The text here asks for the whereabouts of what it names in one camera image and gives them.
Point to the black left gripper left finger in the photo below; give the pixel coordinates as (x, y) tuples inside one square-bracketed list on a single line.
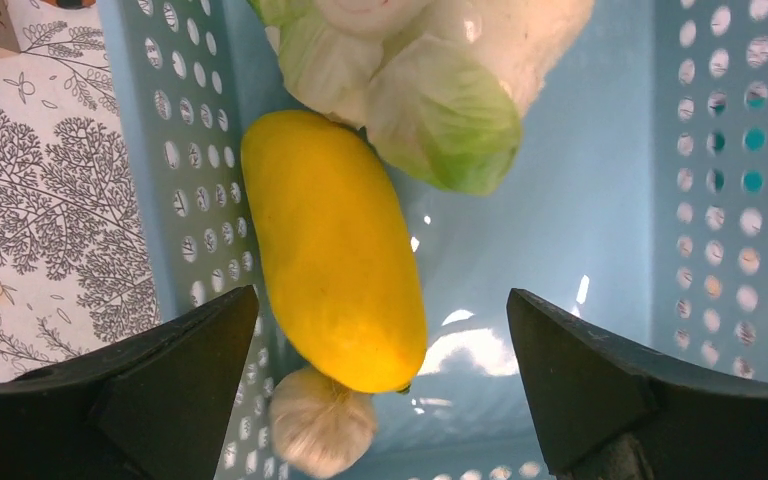
[(153, 406)]

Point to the toy garlic bulb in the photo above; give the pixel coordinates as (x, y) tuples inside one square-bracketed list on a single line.
[(319, 426)]

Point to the toy cauliflower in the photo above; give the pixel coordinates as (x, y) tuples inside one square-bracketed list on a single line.
[(440, 88)]

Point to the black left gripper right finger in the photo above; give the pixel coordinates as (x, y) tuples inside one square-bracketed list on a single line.
[(649, 404)]

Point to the blue perforated plastic basket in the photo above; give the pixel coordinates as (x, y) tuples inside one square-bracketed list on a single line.
[(638, 201)]

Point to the yellow toy mango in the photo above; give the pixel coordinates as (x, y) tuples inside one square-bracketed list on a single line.
[(340, 274)]

